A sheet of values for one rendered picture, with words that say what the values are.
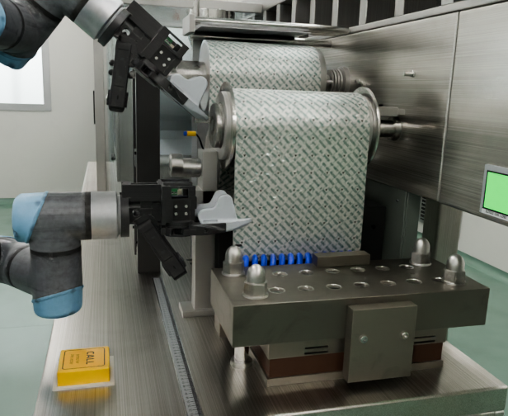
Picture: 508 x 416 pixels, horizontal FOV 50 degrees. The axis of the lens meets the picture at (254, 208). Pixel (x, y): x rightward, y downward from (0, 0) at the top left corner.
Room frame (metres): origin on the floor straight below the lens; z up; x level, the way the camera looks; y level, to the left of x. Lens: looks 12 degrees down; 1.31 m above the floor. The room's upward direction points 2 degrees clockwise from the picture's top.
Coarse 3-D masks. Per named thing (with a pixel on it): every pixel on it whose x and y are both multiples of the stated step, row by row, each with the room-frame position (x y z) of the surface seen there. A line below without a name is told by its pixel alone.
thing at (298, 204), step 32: (256, 160) 0.89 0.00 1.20; (288, 160) 0.90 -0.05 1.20; (320, 160) 0.92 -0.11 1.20; (352, 160) 0.94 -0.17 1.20; (256, 192) 0.89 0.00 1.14; (288, 192) 0.90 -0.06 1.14; (320, 192) 0.92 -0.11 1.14; (352, 192) 0.94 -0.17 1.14; (256, 224) 0.89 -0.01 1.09; (288, 224) 0.91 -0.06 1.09; (320, 224) 0.92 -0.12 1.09; (352, 224) 0.94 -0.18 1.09
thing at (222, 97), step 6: (222, 96) 0.92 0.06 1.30; (216, 102) 0.97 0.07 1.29; (222, 102) 0.92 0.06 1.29; (228, 102) 0.90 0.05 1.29; (366, 102) 0.97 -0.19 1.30; (228, 108) 0.89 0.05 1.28; (228, 114) 0.89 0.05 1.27; (372, 114) 0.96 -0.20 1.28; (228, 120) 0.88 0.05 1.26; (372, 120) 0.95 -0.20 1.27; (228, 126) 0.88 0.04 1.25; (372, 126) 0.95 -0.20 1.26; (228, 132) 0.88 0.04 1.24; (372, 132) 0.95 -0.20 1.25; (228, 138) 0.88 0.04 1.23; (228, 144) 0.89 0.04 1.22; (216, 150) 0.96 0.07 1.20; (222, 150) 0.91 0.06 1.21; (234, 150) 0.90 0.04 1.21; (222, 156) 0.91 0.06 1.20; (234, 156) 0.91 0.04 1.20
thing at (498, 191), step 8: (488, 176) 0.76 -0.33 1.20; (496, 176) 0.74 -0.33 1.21; (504, 176) 0.73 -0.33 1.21; (488, 184) 0.75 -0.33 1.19; (496, 184) 0.74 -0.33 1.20; (504, 184) 0.73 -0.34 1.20; (488, 192) 0.75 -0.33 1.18; (496, 192) 0.74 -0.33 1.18; (504, 192) 0.72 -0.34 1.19; (488, 200) 0.75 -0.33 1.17; (496, 200) 0.73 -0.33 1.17; (504, 200) 0.72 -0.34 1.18; (496, 208) 0.73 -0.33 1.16; (504, 208) 0.72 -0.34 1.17
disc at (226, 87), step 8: (224, 88) 0.94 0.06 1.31; (232, 88) 0.90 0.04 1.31; (232, 96) 0.89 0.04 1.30; (232, 104) 0.88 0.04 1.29; (232, 112) 0.88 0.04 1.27; (232, 120) 0.88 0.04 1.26; (232, 128) 0.88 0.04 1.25; (232, 136) 0.87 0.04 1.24; (232, 144) 0.87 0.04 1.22; (232, 152) 0.88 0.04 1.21; (224, 160) 0.92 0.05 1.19; (232, 160) 0.89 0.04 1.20; (224, 168) 0.93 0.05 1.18
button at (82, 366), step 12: (84, 348) 0.75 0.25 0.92; (96, 348) 0.75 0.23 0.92; (108, 348) 0.76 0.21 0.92; (60, 360) 0.71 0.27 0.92; (72, 360) 0.71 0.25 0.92; (84, 360) 0.72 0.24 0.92; (96, 360) 0.72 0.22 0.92; (108, 360) 0.72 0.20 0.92; (60, 372) 0.68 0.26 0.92; (72, 372) 0.69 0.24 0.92; (84, 372) 0.69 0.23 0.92; (96, 372) 0.69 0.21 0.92; (108, 372) 0.70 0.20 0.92; (60, 384) 0.68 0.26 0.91; (72, 384) 0.68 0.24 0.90
